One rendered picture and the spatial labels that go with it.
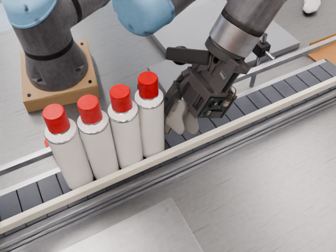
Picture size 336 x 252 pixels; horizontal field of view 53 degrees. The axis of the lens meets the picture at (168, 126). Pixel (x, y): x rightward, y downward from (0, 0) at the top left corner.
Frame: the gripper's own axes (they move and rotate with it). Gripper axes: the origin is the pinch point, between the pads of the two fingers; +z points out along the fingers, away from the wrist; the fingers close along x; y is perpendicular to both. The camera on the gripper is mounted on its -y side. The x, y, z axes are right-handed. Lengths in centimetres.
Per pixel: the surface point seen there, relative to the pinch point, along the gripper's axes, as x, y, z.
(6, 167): -27.4, -2.9, 12.5
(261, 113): 18.3, 4.9, -8.2
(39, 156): -22.5, -2.7, 9.8
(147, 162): -5.0, 4.8, 5.1
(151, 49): 16.5, -35.2, 2.5
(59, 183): -17.2, -1.5, 16.8
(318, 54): 52, -10, -18
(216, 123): 13.0, 0.5, -1.2
